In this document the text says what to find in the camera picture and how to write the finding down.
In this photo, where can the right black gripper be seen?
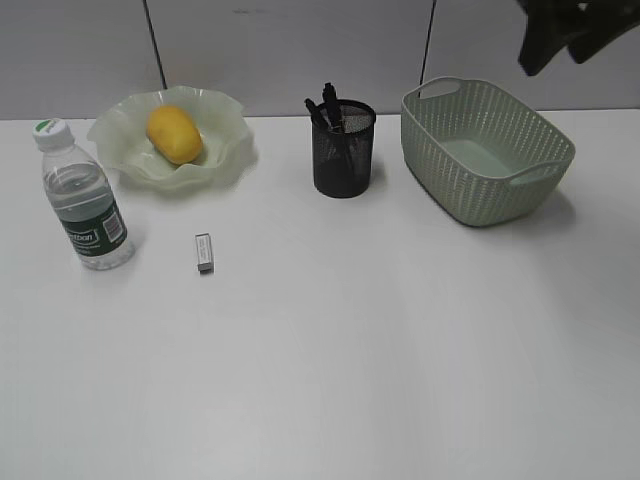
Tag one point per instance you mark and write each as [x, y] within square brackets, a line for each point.
[551, 25]

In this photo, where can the black marker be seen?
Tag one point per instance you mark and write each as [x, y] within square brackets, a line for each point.
[316, 115]
[335, 153]
[333, 108]

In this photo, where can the yellow mango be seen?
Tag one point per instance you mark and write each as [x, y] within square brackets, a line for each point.
[173, 133]

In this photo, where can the white grey eraser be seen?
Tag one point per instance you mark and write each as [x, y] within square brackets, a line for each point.
[204, 253]

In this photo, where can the clear plastic water bottle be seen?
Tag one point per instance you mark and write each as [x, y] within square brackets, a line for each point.
[81, 196]

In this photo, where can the green plastic woven basket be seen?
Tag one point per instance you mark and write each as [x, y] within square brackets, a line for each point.
[483, 155]

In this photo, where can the black mesh pen holder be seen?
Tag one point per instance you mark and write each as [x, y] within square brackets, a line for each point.
[341, 162]

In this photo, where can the pale green wavy plate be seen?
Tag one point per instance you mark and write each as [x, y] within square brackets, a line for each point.
[121, 142]

